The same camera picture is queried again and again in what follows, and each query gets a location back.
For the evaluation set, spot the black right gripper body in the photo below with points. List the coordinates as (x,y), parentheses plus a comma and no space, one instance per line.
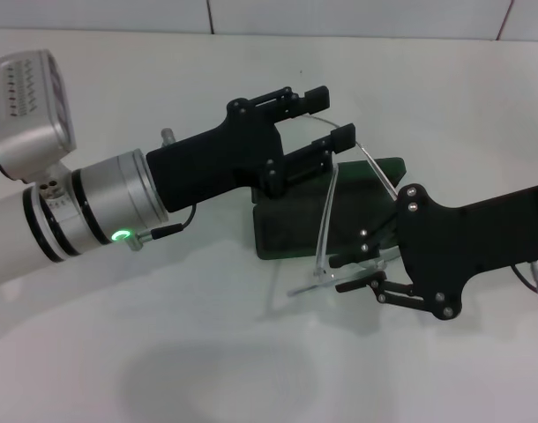
(463,238)

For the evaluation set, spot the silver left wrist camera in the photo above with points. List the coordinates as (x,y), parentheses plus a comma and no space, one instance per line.
(26,123)

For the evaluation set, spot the green glasses case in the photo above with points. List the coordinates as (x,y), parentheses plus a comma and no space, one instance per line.
(286,233)

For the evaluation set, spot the clear frame glasses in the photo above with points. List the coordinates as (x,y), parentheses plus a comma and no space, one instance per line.
(326,220)

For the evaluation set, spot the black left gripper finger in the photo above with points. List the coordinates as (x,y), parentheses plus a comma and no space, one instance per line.
(317,98)
(344,136)

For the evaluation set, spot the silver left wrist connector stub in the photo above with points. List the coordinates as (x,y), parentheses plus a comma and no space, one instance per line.
(167,135)

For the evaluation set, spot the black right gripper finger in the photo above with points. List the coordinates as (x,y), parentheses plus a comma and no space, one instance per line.
(397,293)
(370,242)

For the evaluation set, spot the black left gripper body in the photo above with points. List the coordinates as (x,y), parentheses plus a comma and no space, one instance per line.
(207,163)

